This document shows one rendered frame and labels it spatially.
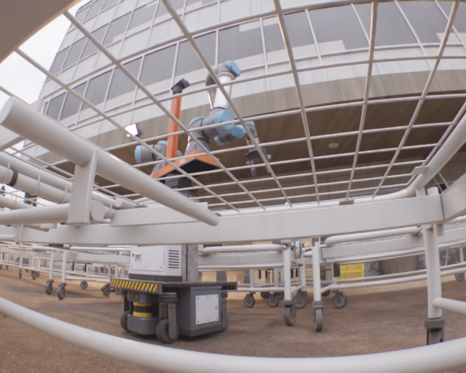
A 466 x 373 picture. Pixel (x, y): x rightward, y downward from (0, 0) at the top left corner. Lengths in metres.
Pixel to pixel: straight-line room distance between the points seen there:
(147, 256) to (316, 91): 4.77
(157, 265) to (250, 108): 4.66
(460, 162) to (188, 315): 8.94
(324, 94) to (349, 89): 0.51
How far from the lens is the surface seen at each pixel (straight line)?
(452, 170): 9.24
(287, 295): 1.65
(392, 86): 5.76
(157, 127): 6.50
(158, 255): 1.31
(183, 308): 1.32
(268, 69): 6.64
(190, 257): 1.47
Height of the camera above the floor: 0.32
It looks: 18 degrees up
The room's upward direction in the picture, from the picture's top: 1 degrees counter-clockwise
